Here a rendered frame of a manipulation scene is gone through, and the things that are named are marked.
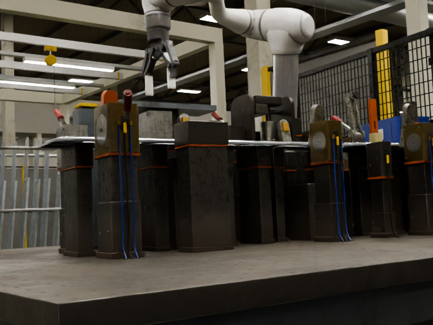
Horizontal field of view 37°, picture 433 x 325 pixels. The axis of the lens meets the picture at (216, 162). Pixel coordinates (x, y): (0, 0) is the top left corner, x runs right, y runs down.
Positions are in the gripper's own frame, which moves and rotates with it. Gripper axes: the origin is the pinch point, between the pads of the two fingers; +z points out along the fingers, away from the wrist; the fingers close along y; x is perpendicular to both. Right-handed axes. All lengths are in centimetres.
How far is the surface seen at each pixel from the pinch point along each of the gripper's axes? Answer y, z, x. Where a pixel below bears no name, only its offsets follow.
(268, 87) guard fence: 199, -59, -244
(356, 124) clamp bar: -31, 13, -65
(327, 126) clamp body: -59, 20, -16
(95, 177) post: -0.3, 30.5, 25.8
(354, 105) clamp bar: -30, 6, -66
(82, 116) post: 0.3, 11.3, 29.6
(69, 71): 808, -209, -366
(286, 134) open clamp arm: -27.3, 17.6, -32.3
